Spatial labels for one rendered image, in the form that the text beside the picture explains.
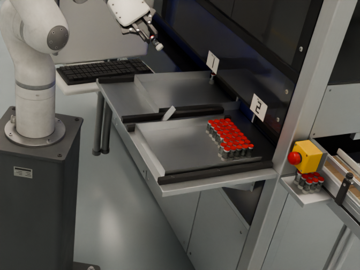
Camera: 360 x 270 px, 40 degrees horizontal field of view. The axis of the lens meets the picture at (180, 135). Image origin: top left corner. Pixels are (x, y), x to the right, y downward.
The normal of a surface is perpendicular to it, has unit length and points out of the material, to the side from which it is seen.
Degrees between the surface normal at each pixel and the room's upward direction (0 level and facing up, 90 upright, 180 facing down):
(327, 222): 90
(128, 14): 49
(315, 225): 90
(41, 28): 74
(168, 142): 0
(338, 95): 90
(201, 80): 0
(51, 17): 62
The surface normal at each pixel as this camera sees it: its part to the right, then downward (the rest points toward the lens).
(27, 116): -0.17, 0.51
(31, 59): 0.28, -0.50
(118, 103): 0.15, -0.83
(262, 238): 0.40, 0.55
